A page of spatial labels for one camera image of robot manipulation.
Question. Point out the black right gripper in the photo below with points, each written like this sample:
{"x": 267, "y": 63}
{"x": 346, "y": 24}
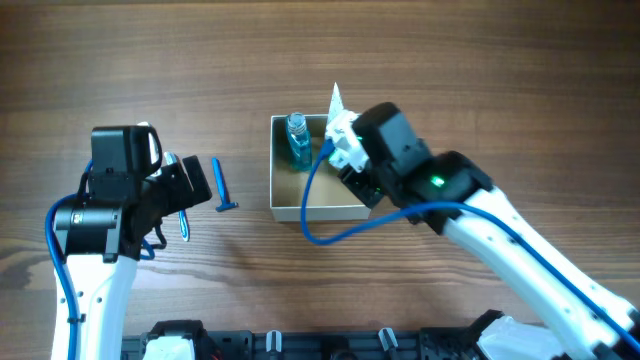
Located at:
{"x": 361, "y": 186}

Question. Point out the blue mouthwash bottle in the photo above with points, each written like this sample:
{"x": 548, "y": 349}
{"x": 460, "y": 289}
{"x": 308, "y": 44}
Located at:
{"x": 299, "y": 138}

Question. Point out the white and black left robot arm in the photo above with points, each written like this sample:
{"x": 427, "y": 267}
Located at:
{"x": 97, "y": 235}

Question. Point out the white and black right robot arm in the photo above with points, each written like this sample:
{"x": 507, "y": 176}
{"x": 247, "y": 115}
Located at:
{"x": 380, "y": 156}

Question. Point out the blue and white toothbrush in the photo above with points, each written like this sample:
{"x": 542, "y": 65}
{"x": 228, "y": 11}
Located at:
{"x": 171, "y": 158}

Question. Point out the white lotion tube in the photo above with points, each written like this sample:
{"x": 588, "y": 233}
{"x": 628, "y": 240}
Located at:
{"x": 336, "y": 105}

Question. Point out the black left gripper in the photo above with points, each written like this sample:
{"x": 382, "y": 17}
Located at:
{"x": 191, "y": 179}

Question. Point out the blue disposable razor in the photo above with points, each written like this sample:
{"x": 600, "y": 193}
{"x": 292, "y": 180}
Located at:
{"x": 226, "y": 203}

